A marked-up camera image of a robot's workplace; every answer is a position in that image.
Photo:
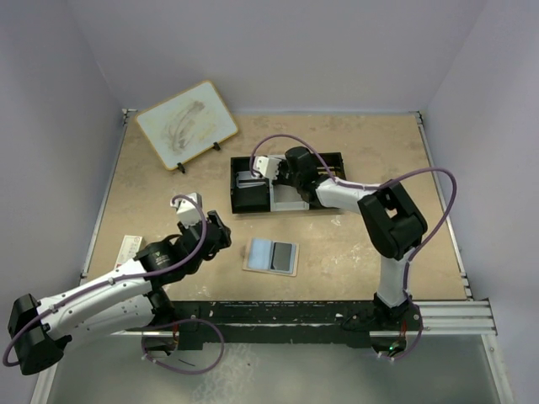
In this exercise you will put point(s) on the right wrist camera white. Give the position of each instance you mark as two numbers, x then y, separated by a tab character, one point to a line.
266	166

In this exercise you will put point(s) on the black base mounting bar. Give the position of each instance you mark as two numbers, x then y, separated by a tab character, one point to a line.
280	322

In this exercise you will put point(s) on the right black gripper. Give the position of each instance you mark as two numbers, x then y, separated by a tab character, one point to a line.
280	172

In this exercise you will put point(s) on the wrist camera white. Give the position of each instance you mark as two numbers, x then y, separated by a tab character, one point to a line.
266	166
188	209

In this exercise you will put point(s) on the silver cards stack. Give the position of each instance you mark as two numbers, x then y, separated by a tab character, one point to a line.
244	180

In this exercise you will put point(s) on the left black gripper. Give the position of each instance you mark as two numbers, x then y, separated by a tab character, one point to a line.
217	230

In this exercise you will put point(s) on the white green paper box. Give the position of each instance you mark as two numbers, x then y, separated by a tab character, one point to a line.
129	247

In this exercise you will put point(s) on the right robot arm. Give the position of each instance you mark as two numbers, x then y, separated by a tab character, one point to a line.
393	221

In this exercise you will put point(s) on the whiteboard with yellow frame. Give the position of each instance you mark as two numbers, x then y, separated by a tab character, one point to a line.
187	124

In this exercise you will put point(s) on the middle white tray bin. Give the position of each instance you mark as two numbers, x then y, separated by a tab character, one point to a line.
285	199

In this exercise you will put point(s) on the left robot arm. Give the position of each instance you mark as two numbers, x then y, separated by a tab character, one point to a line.
131	296

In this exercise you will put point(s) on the left black tray bin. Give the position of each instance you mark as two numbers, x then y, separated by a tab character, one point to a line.
250	200

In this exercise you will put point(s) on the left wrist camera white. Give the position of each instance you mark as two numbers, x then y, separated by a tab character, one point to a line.
188	209

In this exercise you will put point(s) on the black tray bin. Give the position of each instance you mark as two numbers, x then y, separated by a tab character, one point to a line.
335	164
250	200

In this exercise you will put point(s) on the right black tray bin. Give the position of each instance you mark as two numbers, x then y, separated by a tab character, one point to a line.
335	164

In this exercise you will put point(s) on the dark grey credit card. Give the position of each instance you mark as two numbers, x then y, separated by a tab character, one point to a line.
282	257

